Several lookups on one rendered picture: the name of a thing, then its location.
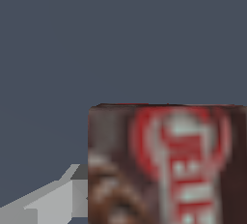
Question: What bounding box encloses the brown box with red logo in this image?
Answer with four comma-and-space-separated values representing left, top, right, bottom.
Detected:
87, 102, 247, 224

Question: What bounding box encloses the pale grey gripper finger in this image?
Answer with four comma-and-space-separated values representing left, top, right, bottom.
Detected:
0, 163, 90, 224

